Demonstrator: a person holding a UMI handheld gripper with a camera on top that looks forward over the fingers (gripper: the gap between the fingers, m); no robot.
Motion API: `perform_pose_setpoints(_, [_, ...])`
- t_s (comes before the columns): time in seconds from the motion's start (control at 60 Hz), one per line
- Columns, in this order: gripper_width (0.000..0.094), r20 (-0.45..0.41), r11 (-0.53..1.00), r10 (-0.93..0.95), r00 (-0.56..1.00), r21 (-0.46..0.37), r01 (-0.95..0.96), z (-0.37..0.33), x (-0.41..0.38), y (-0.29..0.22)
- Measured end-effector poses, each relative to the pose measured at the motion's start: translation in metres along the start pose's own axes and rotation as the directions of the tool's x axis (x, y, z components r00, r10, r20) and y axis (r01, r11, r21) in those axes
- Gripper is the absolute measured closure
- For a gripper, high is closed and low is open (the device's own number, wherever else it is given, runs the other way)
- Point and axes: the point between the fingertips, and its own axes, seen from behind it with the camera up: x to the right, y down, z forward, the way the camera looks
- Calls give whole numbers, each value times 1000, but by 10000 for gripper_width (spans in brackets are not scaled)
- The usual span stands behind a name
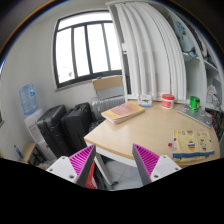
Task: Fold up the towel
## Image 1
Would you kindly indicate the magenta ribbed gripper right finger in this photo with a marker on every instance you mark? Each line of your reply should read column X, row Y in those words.
column 151, row 166

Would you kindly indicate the yellow patterned folded towel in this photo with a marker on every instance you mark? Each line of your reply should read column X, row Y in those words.
column 191, row 144

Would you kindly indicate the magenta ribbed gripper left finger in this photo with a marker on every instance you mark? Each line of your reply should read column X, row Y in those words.
column 75, row 168

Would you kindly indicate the small wooden side table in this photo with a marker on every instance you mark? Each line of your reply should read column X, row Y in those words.
column 32, row 155

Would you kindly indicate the red object under table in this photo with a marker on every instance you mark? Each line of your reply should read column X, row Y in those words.
column 91, row 183

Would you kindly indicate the white water dispenser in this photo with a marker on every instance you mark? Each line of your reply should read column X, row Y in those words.
column 31, row 124

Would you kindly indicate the grey laptop with stickers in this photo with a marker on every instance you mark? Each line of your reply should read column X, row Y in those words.
column 200, row 116

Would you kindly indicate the black suitcase left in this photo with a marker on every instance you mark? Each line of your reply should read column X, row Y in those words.
column 52, row 131

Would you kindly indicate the white radiator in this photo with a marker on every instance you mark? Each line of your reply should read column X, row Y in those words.
column 100, row 105

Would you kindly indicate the black framed window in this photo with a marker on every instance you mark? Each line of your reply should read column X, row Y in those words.
column 85, row 47

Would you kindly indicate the white jar red lid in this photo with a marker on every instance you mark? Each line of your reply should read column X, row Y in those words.
column 168, row 101

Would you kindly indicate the small white blue box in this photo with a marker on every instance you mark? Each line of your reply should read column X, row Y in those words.
column 145, row 100

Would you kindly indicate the yellow and pink book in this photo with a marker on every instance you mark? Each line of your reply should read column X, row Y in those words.
column 122, row 112

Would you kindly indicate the black suitcase right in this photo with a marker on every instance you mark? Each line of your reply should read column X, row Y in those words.
column 76, row 124

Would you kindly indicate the white wardrobe doors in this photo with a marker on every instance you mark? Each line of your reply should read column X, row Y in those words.
column 152, row 60

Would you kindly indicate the blue water bottle jug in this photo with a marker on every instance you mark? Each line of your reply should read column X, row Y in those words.
column 28, row 99

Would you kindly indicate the green can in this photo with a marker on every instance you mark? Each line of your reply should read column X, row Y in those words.
column 194, row 103

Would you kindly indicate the cardboard sheet on radiator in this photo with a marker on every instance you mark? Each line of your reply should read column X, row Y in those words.
column 107, row 82

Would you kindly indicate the black suitcase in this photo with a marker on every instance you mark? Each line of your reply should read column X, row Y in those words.
column 76, row 124
column 52, row 131

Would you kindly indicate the white open shelf unit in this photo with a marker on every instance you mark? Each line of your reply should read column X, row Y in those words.
column 204, row 73

